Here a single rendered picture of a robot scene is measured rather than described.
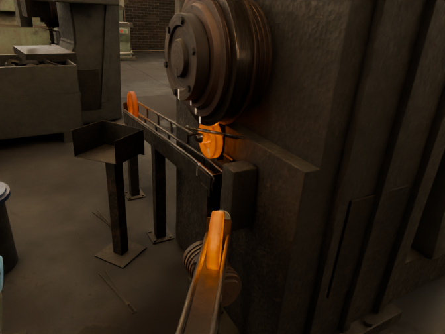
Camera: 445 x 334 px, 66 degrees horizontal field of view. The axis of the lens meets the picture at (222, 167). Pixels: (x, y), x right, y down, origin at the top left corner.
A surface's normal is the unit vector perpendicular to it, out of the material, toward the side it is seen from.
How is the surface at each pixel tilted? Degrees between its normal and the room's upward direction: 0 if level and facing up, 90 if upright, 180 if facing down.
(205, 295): 6
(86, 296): 0
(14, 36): 90
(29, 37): 90
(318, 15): 90
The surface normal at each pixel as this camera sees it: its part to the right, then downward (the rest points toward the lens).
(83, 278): 0.05, -0.91
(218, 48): 0.04, 0.14
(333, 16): -0.88, 0.15
